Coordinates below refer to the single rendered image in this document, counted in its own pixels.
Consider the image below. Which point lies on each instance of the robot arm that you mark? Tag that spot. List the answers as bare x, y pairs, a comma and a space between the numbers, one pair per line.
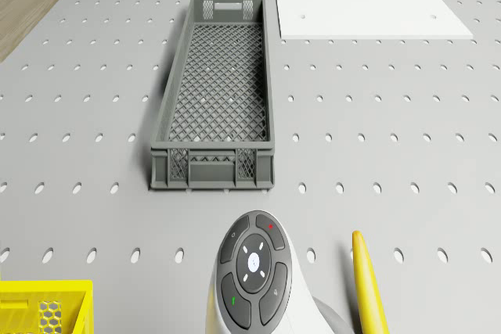
254, 267

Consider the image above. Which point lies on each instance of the yellow basket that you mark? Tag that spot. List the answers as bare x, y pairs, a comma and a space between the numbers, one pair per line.
84, 310

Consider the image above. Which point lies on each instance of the dark grey basket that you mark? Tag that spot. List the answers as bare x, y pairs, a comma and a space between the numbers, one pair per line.
211, 171

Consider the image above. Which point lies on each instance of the banana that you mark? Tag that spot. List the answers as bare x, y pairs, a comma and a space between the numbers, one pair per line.
368, 287

